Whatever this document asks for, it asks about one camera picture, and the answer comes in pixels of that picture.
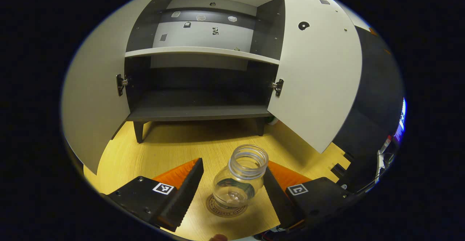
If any clear plastic bottle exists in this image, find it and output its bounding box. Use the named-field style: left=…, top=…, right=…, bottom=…
left=212, top=144, right=270, bottom=210

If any blue lit screen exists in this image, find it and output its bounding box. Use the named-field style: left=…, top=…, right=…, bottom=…
left=394, top=97, right=407, bottom=144

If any metal door hinge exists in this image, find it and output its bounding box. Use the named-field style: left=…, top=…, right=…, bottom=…
left=271, top=78, right=285, bottom=97
left=116, top=74, right=129, bottom=97

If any round brown coaster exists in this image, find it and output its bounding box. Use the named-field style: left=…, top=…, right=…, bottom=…
left=205, top=193, right=249, bottom=218

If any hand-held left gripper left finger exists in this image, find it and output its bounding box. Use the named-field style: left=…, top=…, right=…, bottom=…
left=100, top=157, right=205, bottom=233

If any white and grey cabinet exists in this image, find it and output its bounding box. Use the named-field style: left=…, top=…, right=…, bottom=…
left=124, top=0, right=288, bottom=144

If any white cabinet door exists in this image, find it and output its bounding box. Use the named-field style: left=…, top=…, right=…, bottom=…
left=61, top=0, right=172, bottom=176
left=267, top=0, right=363, bottom=154

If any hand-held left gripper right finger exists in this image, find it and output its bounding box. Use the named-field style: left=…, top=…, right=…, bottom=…
left=263, top=160, right=355, bottom=230

